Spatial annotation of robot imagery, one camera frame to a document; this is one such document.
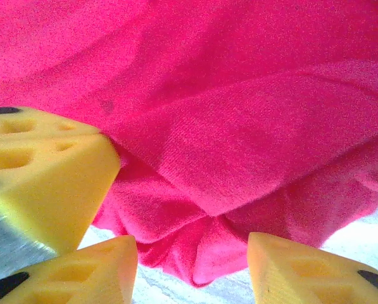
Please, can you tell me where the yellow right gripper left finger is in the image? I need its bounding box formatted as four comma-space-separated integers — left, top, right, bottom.
0, 234, 139, 304

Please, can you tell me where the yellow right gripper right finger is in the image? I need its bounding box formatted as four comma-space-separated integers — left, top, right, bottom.
247, 231, 378, 304

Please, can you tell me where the red t-shirt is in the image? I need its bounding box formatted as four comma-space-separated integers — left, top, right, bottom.
0, 0, 378, 288

